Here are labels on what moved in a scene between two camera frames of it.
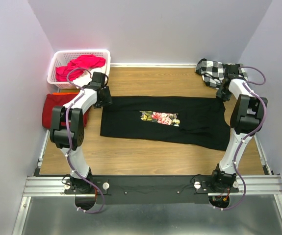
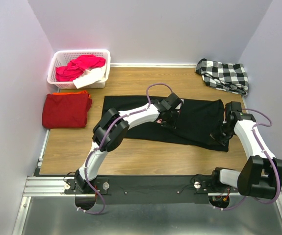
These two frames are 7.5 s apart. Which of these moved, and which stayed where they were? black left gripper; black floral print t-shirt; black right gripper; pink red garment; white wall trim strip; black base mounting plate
Moved: black right gripper; black left gripper
Stayed: black base mounting plate; pink red garment; white wall trim strip; black floral print t-shirt
